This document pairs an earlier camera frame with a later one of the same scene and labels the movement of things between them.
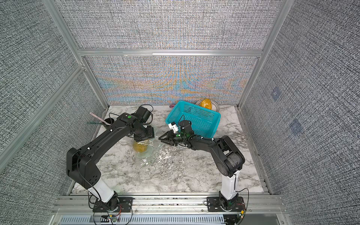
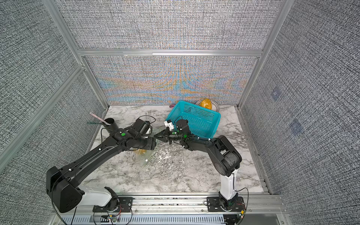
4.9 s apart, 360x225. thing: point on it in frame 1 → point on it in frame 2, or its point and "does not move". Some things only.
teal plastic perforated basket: [205, 121] does not move
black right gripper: [170, 133] does not move
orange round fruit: [206, 103] does not move
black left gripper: [150, 135] → [151, 144]
